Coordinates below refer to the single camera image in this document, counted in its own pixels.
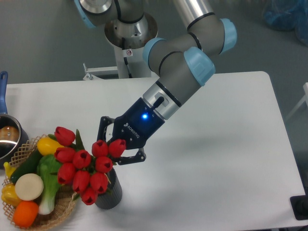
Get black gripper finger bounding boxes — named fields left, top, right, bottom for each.
left=113, top=148, right=146, bottom=166
left=97, top=116, right=115, bottom=145

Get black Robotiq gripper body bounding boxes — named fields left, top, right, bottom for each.
left=111, top=97, right=165, bottom=150

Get red tulip bouquet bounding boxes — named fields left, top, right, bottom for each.
left=54, top=127, right=126, bottom=205

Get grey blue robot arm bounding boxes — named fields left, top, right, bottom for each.
left=75, top=0, right=237, bottom=165

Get dark grey ribbed vase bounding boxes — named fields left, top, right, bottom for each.
left=95, top=168, right=122, bottom=210

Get yellow squash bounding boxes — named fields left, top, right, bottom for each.
left=37, top=137, right=64, bottom=156

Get green bok choy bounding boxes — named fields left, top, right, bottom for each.
left=37, top=154, right=62, bottom=215

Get dark green cucumber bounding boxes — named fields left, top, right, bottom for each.
left=10, top=149, right=43, bottom=184

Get woven wicker basket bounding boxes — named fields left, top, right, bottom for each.
left=0, top=134, right=76, bottom=231

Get round cream disc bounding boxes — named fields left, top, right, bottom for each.
left=15, top=173, right=44, bottom=201

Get yellow banana tip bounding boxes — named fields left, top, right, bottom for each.
left=3, top=162, right=16, bottom=178

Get yellow bell pepper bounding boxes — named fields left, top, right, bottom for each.
left=1, top=183, right=22, bottom=207

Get orange fruit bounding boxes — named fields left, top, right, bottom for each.
left=13, top=201, right=39, bottom=228

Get black device at edge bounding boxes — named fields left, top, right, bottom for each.
left=290, top=195, right=308, bottom=220

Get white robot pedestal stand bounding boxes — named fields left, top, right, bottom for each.
left=84, top=13, right=158, bottom=80

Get blue handled saucepan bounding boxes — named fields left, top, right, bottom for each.
left=0, top=71, right=28, bottom=169

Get white frame at right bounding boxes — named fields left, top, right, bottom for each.
left=285, top=82, right=308, bottom=121

